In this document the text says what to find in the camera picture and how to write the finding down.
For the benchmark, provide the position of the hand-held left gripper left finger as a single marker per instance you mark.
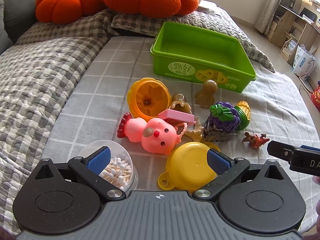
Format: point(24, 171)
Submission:
point(98, 159)

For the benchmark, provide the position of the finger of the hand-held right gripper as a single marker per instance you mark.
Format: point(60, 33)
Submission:
point(310, 148)
point(278, 151)

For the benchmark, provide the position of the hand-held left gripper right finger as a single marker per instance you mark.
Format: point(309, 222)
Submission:
point(218, 162)

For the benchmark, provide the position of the clear cotton swab jar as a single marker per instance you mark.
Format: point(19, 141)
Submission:
point(120, 172)

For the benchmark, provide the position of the small brown animal figure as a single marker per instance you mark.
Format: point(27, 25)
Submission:
point(255, 140)

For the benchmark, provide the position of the clear hair claw clip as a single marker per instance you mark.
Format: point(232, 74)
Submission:
point(217, 135)

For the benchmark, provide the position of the yellow toy bowl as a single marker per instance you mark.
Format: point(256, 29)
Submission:
point(190, 165)

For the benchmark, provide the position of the tan starfish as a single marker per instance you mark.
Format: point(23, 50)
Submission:
point(196, 131)

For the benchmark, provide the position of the purple grape toy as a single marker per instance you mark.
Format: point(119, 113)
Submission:
point(223, 116)

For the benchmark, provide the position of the yellow corn toy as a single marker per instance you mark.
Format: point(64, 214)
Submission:
point(245, 112)

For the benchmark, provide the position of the pink rubber chicken toy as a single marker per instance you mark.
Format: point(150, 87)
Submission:
point(155, 135)

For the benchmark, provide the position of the pink toy box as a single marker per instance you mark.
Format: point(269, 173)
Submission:
point(177, 116)

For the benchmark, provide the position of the brown rubber octopus toy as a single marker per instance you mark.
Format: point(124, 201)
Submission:
point(181, 103)
point(207, 92)

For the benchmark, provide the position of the orange pumpkin mold toy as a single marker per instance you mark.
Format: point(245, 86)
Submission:
point(148, 97)

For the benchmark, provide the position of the green plastic box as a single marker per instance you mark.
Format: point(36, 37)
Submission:
point(200, 55)

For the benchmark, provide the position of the grey grid bed sheet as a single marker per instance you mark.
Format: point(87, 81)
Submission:
point(87, 100)

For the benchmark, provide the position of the white paper bag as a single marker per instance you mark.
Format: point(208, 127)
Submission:
point(302, 62)

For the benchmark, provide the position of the grey checked quilt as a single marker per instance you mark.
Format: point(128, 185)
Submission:
point(32, 85)

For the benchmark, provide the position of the wooden desk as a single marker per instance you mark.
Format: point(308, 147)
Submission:
point(292, 22)

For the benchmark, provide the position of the grey checked pillow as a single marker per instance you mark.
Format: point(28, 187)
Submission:
point(62, 30)
point(225, 27)

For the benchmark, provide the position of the grey curtain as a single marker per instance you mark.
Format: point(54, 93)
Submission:
point(272, 2)

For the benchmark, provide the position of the grey sofa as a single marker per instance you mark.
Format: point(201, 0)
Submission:
point(17, 2)

